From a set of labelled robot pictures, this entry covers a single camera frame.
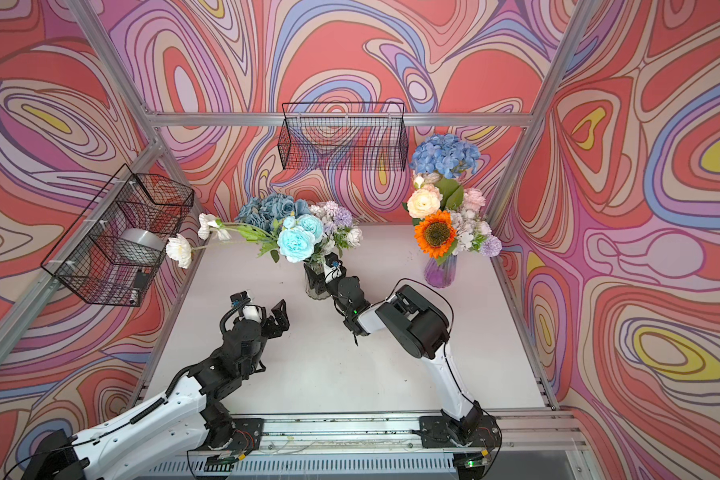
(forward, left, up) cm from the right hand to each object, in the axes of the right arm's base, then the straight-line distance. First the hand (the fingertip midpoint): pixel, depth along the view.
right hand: (315, 264), depth 93 cm
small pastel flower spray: (-4, -9, +18) cm, 20 cm away
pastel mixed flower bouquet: (-5, -44, +17) cm, 48 cm away
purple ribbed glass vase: (+5, -44, -16) cm, 47 cm away
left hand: (-16, +9, +3) cm, 18 cm away
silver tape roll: (-9, +39, +21) cm, 45 cm away
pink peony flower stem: (+6, -47, +19) cm, 51 cm away
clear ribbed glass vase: (-8, -1, +5) cm, 10 cm away
